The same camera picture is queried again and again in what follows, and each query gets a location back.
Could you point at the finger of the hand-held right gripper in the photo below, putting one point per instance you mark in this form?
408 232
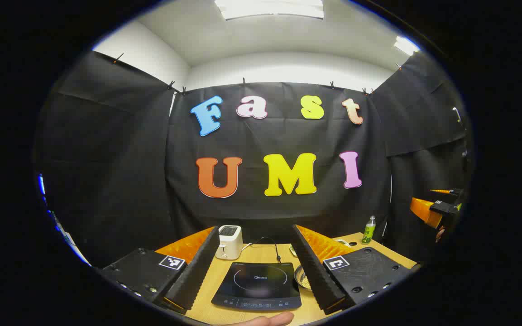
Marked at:
442 191
423 212

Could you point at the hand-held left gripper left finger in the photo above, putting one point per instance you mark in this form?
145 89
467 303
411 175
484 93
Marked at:
196 269

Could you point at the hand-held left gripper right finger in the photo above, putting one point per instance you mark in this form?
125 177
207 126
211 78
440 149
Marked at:
316 271

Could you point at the pile of soybeans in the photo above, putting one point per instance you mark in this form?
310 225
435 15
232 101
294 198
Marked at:
305 281

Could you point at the stainless steel pot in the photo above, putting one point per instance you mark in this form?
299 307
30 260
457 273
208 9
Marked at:
298 277

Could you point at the black induction cooktop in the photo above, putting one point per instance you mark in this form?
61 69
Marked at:
256 283

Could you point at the white divided bean dish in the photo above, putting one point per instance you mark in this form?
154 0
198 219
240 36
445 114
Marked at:
342 242

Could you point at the white toaster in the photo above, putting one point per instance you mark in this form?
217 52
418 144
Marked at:
229 242

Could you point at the green drink bottle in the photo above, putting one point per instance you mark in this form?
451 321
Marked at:
368 232

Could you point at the dark metal stand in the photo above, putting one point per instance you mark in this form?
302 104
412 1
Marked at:
457 115

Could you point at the ceiling light panel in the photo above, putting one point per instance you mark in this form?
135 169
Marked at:
405 45
270 8

